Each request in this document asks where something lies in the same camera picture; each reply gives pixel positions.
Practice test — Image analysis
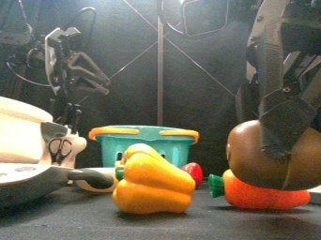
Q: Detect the brown toy kiwi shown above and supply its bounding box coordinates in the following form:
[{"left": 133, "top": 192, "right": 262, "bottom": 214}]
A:
[{"left": 225, "top": 119, "right": 321, "bottom": 192}]

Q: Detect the black utensil in holder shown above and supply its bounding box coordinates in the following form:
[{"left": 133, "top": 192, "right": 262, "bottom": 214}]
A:
[{"left": 49, "top": 98, "right": 84, "bottom": 136}]

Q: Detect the white holder with scissors print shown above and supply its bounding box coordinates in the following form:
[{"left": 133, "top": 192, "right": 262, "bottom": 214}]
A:
[{"left": 38, "top": 121, "right": 89, "bottom": 169}]

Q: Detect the white pot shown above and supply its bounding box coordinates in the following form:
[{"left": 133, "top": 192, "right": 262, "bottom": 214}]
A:
[{"left": 0, "top": 96, "right": 56, "bottom": 165}]

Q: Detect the orange toy carrot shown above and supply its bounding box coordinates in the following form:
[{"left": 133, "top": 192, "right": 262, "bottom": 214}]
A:
[{"left": 207, "top": 169, "right": 311, "bottom": 211}]

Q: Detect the flat white object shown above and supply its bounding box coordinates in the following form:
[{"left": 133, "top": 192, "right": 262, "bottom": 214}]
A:
[{"left": 306, "top": 185, "right": 321, "bottom": 206}]

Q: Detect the red toy fruit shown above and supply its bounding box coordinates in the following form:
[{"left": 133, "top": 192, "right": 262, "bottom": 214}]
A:
[{"left": 180, "top": 161, "right": 204, "bottom": 189}]

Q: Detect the yellow toy bell pepper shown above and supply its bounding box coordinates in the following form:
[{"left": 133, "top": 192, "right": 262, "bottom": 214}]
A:
[{"left": 110, "top": 142, "right": 196, "bottom": 216}]

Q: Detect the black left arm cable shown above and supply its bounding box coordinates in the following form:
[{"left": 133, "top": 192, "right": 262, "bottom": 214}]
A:
[{"left": 3, "top": 59, "right": 52, "bottom": 88}]

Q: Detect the thin diagonal frame wire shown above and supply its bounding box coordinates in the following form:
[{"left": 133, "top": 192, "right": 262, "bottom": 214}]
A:
[
  {"left": 121, "top": 0, "right": 236, "bottom": 98},
  {"left": 109, "top": 18, "right": 185, "bottom": 80}
]

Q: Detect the vertical metal frame pole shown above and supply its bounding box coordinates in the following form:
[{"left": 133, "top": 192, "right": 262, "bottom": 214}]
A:
[{"left": 155, "top": 12, "right": 165, "bottom": 127}]

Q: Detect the black cable loop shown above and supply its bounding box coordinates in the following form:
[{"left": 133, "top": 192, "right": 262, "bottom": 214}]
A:
[{"left": 159, "top": 0, "right": 231, "bottom": 38}]

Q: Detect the teal basket with orange handles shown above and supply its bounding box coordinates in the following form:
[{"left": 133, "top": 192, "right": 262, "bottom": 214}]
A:
[{"left": 88, "top": 125, "right": 200, "bottom": 169}]

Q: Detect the grey pan with black handle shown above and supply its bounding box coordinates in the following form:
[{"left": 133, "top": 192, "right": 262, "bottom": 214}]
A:
[{"left": 0, "top": 162, "right": 116, "bottom": 208}]

